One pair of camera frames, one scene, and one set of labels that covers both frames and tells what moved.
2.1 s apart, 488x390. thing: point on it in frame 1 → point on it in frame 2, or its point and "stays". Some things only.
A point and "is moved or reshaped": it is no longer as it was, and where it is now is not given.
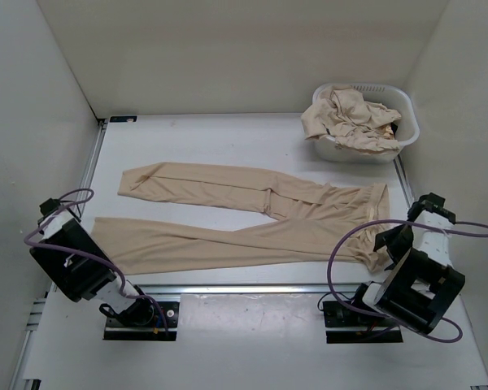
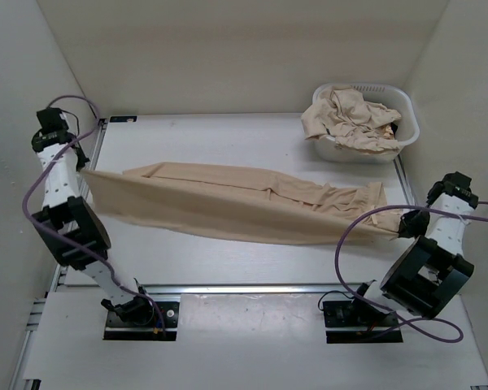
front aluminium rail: [237, 289] stays
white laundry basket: [389, 96] stays
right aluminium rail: [404, 180] stays
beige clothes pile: [341, 113] stays
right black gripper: [388, 238] → [408, 227]
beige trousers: [305, 224] is moved or reshaped
